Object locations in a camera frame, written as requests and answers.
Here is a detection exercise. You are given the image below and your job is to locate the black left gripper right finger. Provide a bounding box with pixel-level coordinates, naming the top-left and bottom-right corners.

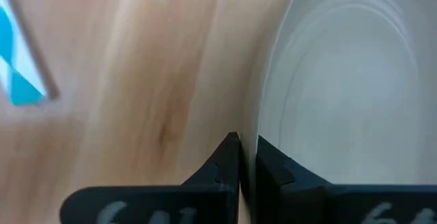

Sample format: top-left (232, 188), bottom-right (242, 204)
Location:
top-left (255, 135), bottom-right (437, 224)

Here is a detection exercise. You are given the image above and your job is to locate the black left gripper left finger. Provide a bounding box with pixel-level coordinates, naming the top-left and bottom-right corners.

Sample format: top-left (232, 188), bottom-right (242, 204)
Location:
top-left (59, 131), bottom-right (242, 224)

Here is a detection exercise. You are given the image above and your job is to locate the grey-white round plate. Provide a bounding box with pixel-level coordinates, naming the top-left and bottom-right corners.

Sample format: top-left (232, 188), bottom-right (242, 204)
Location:
top-left (248, 0), bottom-right (437, 224)

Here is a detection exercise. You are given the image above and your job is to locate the blue and white patterned napkin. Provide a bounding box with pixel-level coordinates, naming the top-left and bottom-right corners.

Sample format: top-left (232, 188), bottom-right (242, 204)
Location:
top-left (0, 0), bottom-right (61, 107)

